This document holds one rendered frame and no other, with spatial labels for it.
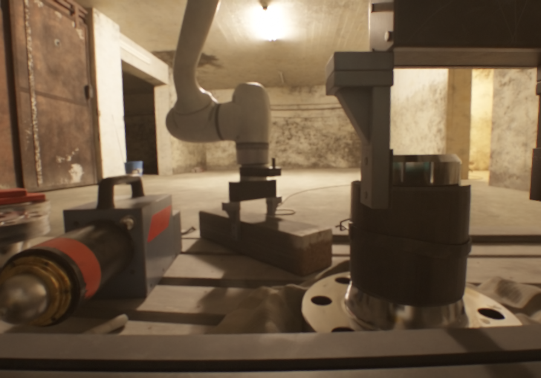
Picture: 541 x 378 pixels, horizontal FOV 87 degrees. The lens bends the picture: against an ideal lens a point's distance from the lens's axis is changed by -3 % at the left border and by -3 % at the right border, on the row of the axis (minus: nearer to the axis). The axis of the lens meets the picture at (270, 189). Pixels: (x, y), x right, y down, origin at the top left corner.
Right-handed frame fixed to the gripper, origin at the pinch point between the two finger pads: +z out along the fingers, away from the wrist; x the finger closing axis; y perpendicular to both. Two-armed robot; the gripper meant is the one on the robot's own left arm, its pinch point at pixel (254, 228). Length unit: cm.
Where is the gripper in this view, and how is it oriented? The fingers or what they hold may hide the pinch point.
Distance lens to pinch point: 80.9
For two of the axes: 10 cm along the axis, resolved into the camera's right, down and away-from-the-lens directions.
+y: -6.6, -0.6, 7.5
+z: 0.2, 9.9, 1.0
